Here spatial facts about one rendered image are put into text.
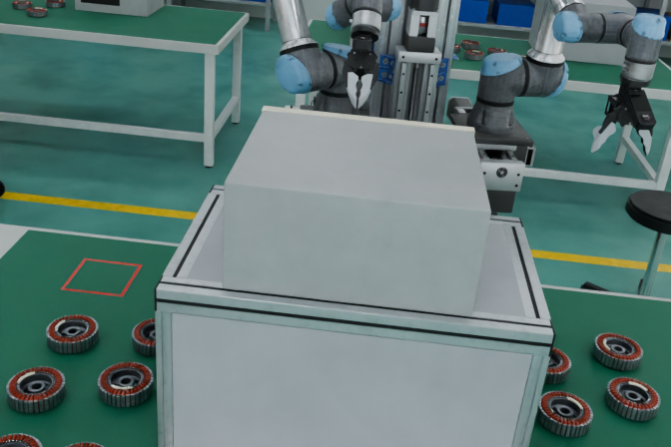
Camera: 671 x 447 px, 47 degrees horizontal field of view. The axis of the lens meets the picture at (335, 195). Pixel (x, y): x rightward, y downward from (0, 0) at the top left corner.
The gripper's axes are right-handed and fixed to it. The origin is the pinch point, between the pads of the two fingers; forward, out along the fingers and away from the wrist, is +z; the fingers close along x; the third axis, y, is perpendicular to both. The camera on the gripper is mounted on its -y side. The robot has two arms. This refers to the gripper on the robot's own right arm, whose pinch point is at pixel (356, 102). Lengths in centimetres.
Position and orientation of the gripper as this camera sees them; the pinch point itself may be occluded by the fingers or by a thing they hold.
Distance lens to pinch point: 190.5
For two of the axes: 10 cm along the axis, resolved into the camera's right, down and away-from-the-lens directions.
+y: 0.3, 2.6, 9.7
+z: -1.1, 9.6, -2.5
